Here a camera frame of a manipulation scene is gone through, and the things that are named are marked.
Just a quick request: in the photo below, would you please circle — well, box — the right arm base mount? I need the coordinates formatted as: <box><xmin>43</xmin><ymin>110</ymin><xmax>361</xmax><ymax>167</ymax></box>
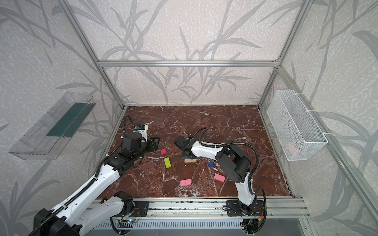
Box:
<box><xmin>222</xmin><ymin>200</ymin><xmax>266</xmax><ymax>217</ymax></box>

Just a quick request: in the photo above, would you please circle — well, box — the clear plastic wall tray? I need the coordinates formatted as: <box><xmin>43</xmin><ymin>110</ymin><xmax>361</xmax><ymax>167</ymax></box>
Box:
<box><xmin>9</xmin><ymin>92</ymin><xmax>96</xmax><ymax>160</ymax></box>

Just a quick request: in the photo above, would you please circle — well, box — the lime green block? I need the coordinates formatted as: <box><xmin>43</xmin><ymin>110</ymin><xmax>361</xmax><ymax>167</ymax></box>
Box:
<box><xmin>164</xmin><ymin>157</ymin><xmax>171</xmax><ymax>169</ymax></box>

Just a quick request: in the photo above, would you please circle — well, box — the natural wood block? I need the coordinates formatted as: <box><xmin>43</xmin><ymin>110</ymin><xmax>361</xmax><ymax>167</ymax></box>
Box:
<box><xmin>184</xmin><ymin>159</ymin><xmax>197</xmax><ymax>163</ymax></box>

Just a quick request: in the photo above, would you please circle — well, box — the pink block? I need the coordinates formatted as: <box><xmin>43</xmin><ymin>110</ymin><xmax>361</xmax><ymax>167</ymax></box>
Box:
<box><xmin>214</xmin><ymin>174</ymin><xmax>225</xmax><ymax>183</ymax></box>
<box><xmin>180</xmin><ymin>179</ymin><xmax>192</xmax><ymax>186</ymax></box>

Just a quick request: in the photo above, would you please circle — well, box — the aluminium frame crossbar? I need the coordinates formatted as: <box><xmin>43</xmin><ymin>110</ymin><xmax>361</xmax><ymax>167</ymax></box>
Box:
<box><xmin>98</xmin><ymin>60</ymin><xmax>278</xmax><ymax>67</ymax></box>

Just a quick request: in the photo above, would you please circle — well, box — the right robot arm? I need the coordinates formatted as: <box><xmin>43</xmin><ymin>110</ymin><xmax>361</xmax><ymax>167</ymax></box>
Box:
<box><xmin>174</xmin><ymin>136</ymin><xmax>259</xmax><ymax>207</ymax></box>

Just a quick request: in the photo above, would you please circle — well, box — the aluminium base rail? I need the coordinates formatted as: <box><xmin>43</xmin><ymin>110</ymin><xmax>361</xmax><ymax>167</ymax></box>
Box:
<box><xmin>61</xmin><ymin>197</ymin><xmax>311</xmax><ymax>220</ymax></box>

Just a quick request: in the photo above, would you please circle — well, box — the magenta cube on left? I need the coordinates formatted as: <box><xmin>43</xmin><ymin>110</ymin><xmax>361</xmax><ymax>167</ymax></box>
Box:
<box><xmin>160</xmin><ymin>148</ymin><xmax>167</xmax><ymax>155</ymax></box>

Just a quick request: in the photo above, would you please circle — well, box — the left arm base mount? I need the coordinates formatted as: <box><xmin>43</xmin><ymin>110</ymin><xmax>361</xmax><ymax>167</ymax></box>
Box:
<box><xmin>128</xmin><ymin>201</ymin><xmax>150</xmax><ymax>217</ymax></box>

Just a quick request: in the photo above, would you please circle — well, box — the white wire basket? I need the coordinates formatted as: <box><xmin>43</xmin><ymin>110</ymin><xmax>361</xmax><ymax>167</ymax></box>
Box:
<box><xmin>267</xmin><ymin>89</ymin><xmax>328</xmax><ymax>161</ymax></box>

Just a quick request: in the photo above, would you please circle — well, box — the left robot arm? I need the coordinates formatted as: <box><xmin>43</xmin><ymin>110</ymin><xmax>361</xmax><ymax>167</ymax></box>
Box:
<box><xmin>30</xmin><ymin>130</ymin><xmax>160</xmax><ymax>236</ymax></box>

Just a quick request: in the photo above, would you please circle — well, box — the pink item in basket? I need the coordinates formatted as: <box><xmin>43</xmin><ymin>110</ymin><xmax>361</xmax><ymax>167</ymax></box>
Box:
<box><xmin>286</xmin><ymin>142</ymin><xmax>300</xmax><ymax>157</ymax></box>

